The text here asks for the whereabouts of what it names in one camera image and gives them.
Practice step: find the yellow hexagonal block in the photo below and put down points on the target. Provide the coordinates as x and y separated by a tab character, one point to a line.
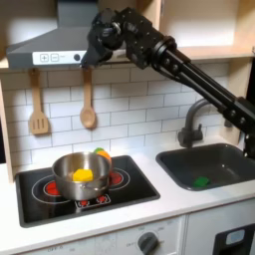
82	176

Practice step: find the green block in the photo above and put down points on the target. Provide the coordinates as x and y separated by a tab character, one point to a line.
201	182

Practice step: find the grey extractor hood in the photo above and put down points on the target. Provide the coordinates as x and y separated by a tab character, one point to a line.
50	46

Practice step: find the wooden spoon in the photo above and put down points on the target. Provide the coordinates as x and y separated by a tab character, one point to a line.
88	118

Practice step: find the wooden slotted spatula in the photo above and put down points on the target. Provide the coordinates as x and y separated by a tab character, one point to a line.
35	93

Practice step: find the orange toy carrot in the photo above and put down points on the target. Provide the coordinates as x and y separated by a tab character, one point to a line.
104	155

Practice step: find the wooden shelf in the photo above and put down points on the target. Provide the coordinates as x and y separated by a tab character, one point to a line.
212	51

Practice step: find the dark grey tap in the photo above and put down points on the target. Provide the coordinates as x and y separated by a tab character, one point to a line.
189	132

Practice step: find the steel pot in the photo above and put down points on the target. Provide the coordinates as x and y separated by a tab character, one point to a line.
66	187

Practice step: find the kitchen side panel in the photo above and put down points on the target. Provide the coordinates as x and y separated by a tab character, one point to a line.
237	76

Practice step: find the black toy stove top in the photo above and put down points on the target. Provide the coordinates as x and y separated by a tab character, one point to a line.
132	196

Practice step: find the dark grey sink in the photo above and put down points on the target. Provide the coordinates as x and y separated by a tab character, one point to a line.
212	162

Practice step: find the white oven control panel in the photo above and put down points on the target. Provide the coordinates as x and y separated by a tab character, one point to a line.
109	242

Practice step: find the black oven knob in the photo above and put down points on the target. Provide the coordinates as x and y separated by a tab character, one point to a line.
147	244

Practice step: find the white cabinet door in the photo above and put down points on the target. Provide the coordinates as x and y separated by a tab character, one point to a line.
202	225

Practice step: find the black dispenser panel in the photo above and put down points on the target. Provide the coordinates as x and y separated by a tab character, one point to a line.
234	240

